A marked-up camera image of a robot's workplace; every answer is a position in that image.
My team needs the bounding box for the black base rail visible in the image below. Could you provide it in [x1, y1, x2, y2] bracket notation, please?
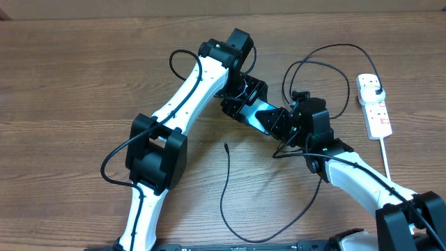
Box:
[151, 240, 332, 251]

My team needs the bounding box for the white power strip cord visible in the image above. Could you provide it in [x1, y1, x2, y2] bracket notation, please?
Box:
[378, 137, 392, 181]

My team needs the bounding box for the blue screen smartphone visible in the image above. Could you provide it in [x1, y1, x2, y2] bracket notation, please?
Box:
[239, 98, 279, 135]

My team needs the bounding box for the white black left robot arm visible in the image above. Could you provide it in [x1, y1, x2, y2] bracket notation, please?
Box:
[112, 29, 270, 250]

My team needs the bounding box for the black charger cable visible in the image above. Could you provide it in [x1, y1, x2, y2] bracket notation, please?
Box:
[220, 43, 384, 244]

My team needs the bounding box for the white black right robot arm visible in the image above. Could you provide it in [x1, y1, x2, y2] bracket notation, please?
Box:
[254, 92, 445, 250]

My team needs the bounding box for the white power strip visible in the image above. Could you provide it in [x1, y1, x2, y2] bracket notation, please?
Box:
[355, 73, 392, 140]

